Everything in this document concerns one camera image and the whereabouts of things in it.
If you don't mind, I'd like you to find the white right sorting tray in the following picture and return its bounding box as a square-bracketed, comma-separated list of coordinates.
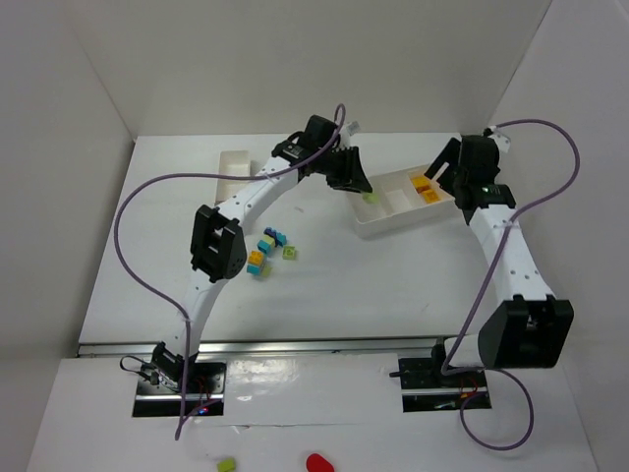
[346, 164, 458, 239]

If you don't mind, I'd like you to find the lime rounded lego brick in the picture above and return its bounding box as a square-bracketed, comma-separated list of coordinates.
[362, 193, 379, 205]

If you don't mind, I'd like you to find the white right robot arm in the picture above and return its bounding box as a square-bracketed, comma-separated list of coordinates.
[425, 135, 574, 377]

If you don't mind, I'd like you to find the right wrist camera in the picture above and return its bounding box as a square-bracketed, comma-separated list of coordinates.
[483, 126, 511, 153]

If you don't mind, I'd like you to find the long teal lego brick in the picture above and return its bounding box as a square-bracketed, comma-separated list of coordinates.
[263, 227, 287, 247]

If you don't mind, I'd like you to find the teal lime yellow lego cluster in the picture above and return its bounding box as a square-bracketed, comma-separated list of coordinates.
[246, 251, 272, 278]

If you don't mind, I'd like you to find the small lime lego brick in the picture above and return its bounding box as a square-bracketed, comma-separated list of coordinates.
[282, 246, 297, 261]

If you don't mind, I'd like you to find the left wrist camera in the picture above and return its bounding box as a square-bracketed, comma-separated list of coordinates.
[345, 121, 361, 136]

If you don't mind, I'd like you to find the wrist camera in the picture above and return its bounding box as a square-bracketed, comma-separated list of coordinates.
[483, 126, 511, 153]
[345, 121, 361, 136]

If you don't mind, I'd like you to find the aluminium side rail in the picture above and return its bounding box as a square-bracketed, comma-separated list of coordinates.
[461, 134, 536, 336]

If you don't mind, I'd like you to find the aluminium front rail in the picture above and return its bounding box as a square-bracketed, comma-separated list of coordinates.
[76, 334, 541, 359]

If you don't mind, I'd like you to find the yellow butterfly lego brick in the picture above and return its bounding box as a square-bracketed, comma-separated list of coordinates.
[411, 175, 431, 194]

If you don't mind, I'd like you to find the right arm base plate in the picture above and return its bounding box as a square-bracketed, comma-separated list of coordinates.
[389, 358, 491, 413]

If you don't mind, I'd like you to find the white left sorting tray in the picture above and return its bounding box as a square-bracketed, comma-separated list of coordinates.
[214, 150, 252, 206]

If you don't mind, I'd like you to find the lime lego on front ledge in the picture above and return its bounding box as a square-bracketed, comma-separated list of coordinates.
[216, 457, 236, 472]

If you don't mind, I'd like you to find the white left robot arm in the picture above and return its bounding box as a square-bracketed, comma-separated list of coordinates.
[151, 115, 372, 386]

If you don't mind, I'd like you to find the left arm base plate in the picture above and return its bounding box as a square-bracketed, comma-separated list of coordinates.
[131, 362, 227, 418]

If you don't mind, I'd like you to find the white sorting tray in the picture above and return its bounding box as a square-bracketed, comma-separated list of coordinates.
[214, 150, 252, 206]
[346, 164, 458, 239]

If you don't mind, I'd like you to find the red piece on front ledge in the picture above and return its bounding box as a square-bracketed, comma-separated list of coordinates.
[306, 453, 335, 472]

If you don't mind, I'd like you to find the teal and lime lego stack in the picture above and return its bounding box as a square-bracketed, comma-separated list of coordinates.
[257, 234, 276, 256]

